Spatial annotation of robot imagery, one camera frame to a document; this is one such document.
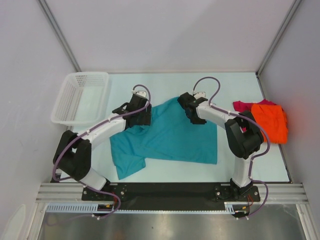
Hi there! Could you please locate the teal t shirt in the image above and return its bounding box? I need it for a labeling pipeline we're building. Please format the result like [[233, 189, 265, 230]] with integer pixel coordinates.
[[110, 97, 218, 180]]

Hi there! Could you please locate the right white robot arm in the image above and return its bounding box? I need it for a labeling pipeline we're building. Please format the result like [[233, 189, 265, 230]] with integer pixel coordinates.
[[177, 92, 264, 201]]

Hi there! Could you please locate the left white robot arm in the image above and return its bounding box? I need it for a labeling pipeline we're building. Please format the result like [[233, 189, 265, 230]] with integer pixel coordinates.
[[52, 93, 152, 200]]

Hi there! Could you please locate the magenta folded t shirt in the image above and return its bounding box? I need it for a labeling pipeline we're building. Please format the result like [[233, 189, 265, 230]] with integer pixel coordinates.
[[232, 99, 276, 113]]

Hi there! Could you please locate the white plastic basket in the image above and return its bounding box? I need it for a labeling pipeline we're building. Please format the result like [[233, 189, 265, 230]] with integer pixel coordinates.
[[50, 71, 110, 126]]

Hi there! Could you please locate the orange folded t shirt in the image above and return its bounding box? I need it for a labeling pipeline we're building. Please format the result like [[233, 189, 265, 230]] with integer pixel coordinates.
[[250, 103, 289, 144]]

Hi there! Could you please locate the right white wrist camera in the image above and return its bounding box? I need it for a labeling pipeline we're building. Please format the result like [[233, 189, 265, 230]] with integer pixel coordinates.
[[193, 91, 206, 99]]

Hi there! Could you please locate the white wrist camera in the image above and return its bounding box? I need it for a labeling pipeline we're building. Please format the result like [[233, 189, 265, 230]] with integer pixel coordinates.
[[131, 90, 147, 100], [193, 91, 206, 99]]

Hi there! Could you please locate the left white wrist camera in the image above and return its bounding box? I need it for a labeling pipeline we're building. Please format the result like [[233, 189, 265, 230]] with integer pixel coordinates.
[[131, 90, 147, 100]]

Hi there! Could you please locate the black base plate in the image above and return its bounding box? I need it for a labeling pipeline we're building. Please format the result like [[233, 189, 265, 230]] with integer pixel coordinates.
[[81, 182, 261, 212]]

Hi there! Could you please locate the white slotted cable duct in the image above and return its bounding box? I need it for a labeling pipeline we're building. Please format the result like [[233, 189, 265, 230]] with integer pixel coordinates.
[[46, 203, 245, 215]]

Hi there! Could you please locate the aluminium frame rail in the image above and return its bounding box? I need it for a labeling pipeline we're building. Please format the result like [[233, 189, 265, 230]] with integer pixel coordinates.
[[35, 183, 309, 204]]

